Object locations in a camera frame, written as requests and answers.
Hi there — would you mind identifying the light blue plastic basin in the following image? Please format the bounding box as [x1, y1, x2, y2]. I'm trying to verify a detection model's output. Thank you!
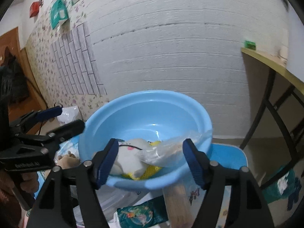
[78, 89, 213, 191]

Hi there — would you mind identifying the tan plush teddy bear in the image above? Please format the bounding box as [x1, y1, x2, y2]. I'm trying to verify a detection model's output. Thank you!
[55, 151, 80, 169]

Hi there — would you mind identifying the red wall box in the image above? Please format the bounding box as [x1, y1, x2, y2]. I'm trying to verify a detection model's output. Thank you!
[29, 2, 40, 18]

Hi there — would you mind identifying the teal waste bin with tissue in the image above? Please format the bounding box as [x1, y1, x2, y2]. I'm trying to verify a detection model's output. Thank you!
[262, 169, 302, 211]

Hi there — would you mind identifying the white plush bunny toy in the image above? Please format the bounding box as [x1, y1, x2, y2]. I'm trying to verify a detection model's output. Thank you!
[108, 138, 157, 180]

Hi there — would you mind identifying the teal hanging wall packet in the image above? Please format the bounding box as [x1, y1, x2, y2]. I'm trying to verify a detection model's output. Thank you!
[51, 0, 69, 29]

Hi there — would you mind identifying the beige wooden roll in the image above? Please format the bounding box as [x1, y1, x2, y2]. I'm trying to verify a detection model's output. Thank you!
[163, 180, 194, 228]

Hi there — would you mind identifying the person's left hand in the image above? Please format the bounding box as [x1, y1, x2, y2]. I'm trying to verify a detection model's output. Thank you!
[20, 172, 40, 194]

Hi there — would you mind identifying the green small box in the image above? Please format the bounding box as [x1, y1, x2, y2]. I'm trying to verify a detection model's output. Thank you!
[244, 40, 256, 51]

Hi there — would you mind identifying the brown wooden door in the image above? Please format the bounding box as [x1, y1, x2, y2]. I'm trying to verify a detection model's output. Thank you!
[1, 27, 47, 122]

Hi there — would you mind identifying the dark green snack packet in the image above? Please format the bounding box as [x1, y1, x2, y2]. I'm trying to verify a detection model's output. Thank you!
[115, 196, 169, 227]

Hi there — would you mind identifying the clear plastic snack bag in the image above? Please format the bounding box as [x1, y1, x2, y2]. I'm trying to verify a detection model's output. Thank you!
[136, 130, 212, 167]

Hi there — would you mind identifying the frosted plastic storage box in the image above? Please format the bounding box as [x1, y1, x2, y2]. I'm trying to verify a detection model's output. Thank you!
[95, 185, 148, 222]

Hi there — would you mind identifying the yellow side table black frame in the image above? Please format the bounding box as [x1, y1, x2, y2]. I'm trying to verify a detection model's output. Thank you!
[239, 47, 304, 191]

